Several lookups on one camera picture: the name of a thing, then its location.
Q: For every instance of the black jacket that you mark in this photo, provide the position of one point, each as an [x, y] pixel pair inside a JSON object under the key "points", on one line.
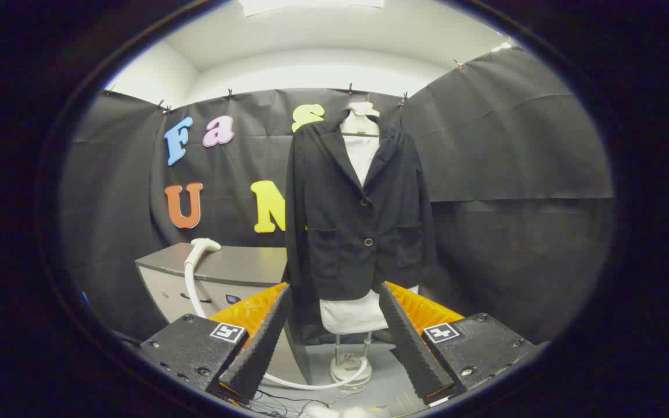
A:
{"points": [[340, 244]]}

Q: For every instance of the small ceiling light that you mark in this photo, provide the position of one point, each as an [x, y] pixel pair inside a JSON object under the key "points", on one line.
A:
{"points": [[502, 46]]}

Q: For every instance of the white garment steamer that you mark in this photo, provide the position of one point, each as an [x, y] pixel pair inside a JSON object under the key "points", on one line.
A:
{"points": [[202, 245]]}

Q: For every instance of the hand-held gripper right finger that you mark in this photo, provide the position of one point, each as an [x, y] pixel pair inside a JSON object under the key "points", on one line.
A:
{"points": [[407, 342]]}

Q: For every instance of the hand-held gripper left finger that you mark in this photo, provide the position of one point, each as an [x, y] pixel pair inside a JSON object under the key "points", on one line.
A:
{"points": [[265, 342]]}

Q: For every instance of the grey metal cabinet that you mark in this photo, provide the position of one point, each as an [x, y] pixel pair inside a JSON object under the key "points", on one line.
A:
{"points": [[241, 264]]}

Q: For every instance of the white mannequin torso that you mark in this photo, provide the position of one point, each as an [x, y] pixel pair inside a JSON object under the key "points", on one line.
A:
{"points": [[355, 313]]}

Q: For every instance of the long ceiling light panel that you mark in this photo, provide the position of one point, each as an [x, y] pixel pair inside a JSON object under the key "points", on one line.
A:
{"points": [[311, 4]]}

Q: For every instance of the white mannequin stand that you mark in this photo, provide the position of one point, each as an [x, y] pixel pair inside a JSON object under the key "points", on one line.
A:
{"points": [[349, 368]]}

